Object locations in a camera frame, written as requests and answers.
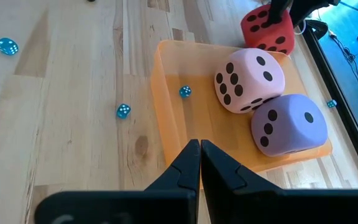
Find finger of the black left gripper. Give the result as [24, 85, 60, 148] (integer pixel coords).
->
[267, 0, 293, 26]
[289, 0, 341, 27]

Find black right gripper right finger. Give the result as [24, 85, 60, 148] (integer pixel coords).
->
[200, 139, 358, 224]

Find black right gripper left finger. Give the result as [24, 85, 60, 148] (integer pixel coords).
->
[34, 139, 201, 224]

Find large red foam die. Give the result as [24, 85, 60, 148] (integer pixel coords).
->
[240, 3, 296, 56]

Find orange translucent plastic bin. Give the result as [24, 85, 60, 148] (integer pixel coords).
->
[150, 39, 334, 174]

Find large pink foam die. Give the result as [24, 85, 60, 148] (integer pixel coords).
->
[213, 47, 287, 114]

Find large purple foam die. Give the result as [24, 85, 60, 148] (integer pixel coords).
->
[250, 93, 329, 158]

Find small teal translucent die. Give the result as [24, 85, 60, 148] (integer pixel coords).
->
[116, 103, 132, 120]

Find black strap handle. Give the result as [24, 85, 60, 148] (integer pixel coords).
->
[306, 19, 329, 40]

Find black aluminium table frame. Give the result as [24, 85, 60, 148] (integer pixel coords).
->
[301, 18, 358, 189]

